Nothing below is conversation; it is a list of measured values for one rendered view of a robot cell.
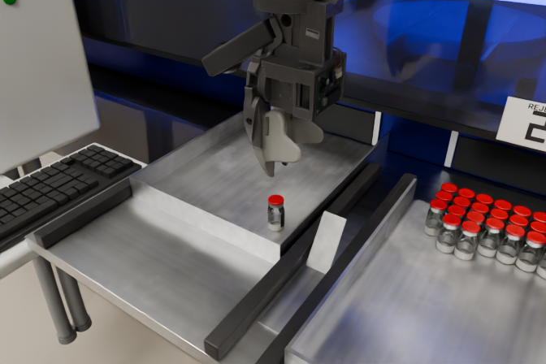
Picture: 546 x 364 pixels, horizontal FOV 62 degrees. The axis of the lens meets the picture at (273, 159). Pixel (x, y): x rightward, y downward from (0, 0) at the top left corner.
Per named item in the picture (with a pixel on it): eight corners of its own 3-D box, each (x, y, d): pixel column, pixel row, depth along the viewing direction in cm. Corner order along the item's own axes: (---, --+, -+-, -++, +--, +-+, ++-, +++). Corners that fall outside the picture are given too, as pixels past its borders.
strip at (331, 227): (322, 246, 58) (324, 210, 55) (343, 256, 57) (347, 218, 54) (257, 322, 48) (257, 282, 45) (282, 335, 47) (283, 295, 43)
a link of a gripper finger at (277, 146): (291, 198, 51) (297, 121, 47) (248, 181, 54) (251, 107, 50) (305, 187, 53) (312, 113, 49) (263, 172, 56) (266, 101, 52)
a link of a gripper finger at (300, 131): (316, 176, 55) (315, 110, 50) (275, 162, 58) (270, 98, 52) (328, 162, 57) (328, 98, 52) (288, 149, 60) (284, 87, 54)
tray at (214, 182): (264, 114, 92) (264, 98, 90) (387, 150, 79) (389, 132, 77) (132, 197, 67) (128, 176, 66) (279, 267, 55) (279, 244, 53)
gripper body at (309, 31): (309, 129, 46) (314, 6, 39) (241, 109, 50) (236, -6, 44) (344, 102, 51) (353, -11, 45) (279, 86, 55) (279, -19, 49)
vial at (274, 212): (273, 219, 62) (273, 193, 60) (287, 225, 61) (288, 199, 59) (264, 227, 61) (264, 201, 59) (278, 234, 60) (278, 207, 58)
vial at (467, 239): (456, 246, 58) (464, 218, 55) (474, 253, 57) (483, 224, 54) (451, 256, 56) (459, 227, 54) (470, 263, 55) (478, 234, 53)
